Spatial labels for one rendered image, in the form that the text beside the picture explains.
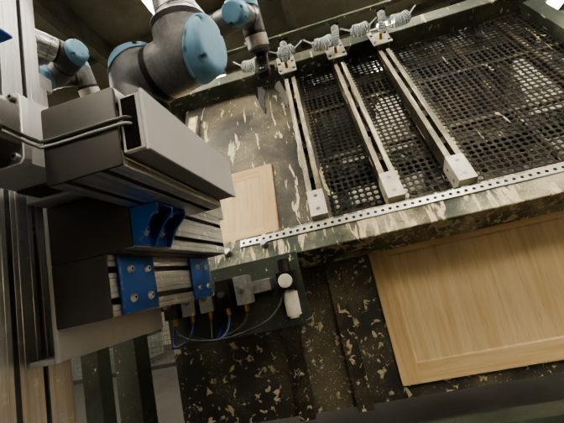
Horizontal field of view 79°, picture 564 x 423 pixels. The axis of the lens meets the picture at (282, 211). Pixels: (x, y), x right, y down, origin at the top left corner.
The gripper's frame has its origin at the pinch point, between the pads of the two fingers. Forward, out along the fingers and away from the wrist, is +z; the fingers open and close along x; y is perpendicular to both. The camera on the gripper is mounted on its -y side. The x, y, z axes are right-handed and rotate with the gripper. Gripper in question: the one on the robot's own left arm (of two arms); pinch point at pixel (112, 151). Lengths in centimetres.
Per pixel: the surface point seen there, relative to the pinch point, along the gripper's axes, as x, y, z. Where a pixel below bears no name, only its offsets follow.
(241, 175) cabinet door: -41, 20, 26
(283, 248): -59, -20, 48
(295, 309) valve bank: -60, -37, 63
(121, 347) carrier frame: 8, -33, 67
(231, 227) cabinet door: -37, -4, 41
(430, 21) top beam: -150, 83, -16
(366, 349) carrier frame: -77, -18, 99
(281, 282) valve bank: -58, -35, 53
